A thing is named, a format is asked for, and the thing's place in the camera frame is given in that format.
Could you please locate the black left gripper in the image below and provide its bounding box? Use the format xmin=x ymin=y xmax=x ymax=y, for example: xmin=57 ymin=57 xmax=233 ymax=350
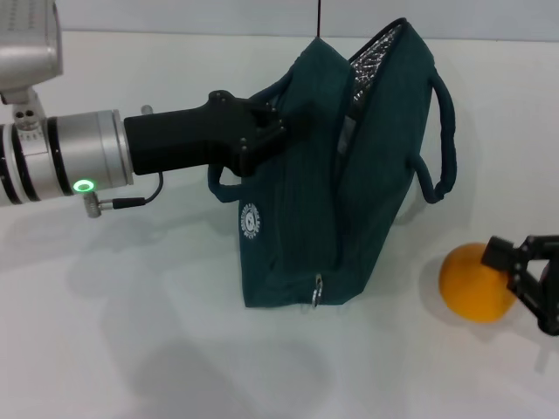
xmin=124 ymin=90 xmax=287 ymax=177

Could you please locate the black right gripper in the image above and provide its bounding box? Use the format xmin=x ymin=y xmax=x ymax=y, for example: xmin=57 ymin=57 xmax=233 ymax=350
xmin=480 ymin=234 xmax=559 ymax=337

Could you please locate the orange pear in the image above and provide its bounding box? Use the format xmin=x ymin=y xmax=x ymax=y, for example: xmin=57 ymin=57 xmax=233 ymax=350
xmin=438 ymin=242 xmax=520 ymax=324

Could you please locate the clear plastic food container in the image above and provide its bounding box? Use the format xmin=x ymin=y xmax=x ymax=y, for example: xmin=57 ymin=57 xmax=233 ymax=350
xmin=338 ymin=113 xmax=360 ymax=163

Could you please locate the teal blue lunch bag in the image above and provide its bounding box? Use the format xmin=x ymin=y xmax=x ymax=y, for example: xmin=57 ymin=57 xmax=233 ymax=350
xmin=207 ymin=17 xmax=458 ymax=310

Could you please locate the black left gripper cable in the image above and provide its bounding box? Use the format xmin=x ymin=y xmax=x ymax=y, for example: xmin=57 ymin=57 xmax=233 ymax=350
xmin=85 ymin=171 xmax=165 ymax=218

